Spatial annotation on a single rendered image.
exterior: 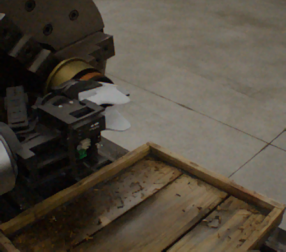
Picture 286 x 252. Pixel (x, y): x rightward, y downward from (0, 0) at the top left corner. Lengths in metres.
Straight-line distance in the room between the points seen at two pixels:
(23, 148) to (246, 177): 1.88
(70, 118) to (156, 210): 0.28
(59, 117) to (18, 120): 0.05
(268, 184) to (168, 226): 1.60
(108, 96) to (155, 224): 0.22
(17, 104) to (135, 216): 0.27
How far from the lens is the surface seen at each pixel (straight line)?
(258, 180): 2.22
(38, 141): 0.44
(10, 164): 0.42
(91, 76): 0.55
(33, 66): 0.57
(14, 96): 0.52
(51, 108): 0.46
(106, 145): 0.85
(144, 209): 0.66
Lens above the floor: 1.33
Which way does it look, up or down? 28 degrees down
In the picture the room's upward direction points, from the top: straight up
